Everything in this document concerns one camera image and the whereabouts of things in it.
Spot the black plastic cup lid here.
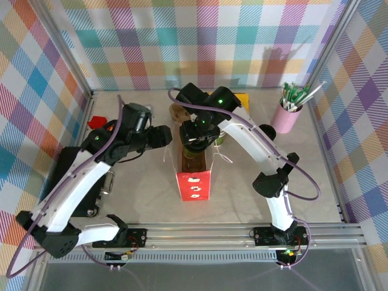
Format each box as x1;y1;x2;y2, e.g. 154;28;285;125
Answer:
259;124;277;141
182;141;212;153

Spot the brown cardboard cup carrier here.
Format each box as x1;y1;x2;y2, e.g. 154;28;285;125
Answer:
169;102;192;125
181;148;207;174

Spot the yellow paper napkin stack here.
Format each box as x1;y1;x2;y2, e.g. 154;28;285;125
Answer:
235;93;250;115

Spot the red white paper gift bag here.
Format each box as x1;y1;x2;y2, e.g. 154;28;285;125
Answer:
162;119;234;202

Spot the red block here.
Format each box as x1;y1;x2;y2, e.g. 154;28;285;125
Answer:
87;115;109;130

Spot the silver metal latch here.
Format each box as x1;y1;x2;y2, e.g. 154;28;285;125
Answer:
102;171;117;195

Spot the pink cylindrical straw holder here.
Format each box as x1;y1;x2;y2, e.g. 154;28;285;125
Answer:
270;101;303;134

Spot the left small circuit board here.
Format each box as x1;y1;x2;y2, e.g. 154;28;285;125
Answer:
104;250;135;263

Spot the small circuit board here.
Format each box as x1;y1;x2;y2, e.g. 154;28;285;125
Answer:
277;247;304;259
104;250;135;263

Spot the right small circuit board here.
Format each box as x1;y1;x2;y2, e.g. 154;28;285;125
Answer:
277;247;304;259

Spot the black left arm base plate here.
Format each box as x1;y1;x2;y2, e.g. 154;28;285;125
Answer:
122;227;149;249

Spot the aluminium front rail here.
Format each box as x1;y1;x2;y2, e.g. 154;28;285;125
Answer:
33;222;366;252

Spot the aluminium left corner post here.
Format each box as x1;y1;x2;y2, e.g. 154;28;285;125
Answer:
36;0;94;99

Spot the aluminium corner post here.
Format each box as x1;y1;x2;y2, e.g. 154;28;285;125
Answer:
304;0;364;89
36;0;94;99

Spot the grey slotted cable duct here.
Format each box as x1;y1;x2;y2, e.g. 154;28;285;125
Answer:
48;253;279;263

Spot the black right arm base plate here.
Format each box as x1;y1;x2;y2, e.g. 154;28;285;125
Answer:
253;226;309;247

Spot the aluminium right side rail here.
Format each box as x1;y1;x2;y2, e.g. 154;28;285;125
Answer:
306;95;362;226

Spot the aluminium right corner post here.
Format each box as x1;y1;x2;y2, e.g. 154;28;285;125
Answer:
304;0;364;89

